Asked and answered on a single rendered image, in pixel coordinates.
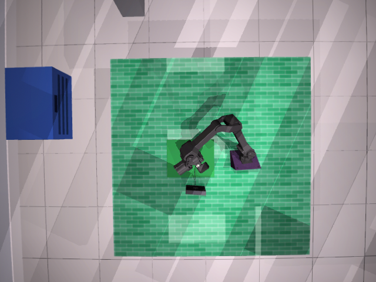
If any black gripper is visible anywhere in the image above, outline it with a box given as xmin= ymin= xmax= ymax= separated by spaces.
xmin=182 ymin=140 xmax=209 ymax=173

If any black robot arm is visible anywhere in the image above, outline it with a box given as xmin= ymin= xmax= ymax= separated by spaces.
xmin=173 ymin=114 xmax=257 ymax=176

